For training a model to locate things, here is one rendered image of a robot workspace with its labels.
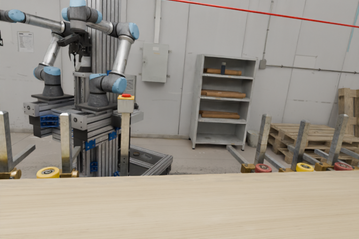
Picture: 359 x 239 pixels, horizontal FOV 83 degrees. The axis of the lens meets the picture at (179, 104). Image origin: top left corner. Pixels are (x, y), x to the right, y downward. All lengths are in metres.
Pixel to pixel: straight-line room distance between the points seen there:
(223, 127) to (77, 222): 3.40
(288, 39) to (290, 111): 1.33
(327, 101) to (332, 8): 1.68
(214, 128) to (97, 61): 2.67
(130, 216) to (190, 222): 0.20
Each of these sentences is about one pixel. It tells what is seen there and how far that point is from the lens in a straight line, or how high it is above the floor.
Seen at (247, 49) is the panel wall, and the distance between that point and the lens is 3.88.
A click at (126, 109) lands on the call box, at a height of 1.17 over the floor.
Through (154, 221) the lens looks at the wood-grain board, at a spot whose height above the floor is 0.90.
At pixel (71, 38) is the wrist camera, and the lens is 1.19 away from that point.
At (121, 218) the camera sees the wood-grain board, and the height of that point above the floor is 0.90.
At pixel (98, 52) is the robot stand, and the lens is 1.77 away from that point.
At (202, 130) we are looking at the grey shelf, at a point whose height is 0.19.
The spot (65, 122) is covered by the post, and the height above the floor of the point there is 1.09.
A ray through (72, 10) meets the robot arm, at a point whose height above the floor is 1.60.
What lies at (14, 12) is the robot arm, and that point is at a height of 1.63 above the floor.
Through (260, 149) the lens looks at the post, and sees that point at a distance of 1.23.
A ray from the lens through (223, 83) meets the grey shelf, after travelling 3.74.
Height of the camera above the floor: 1.40
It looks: 12 degrees down
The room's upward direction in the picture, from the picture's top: 5 degrees clockwise
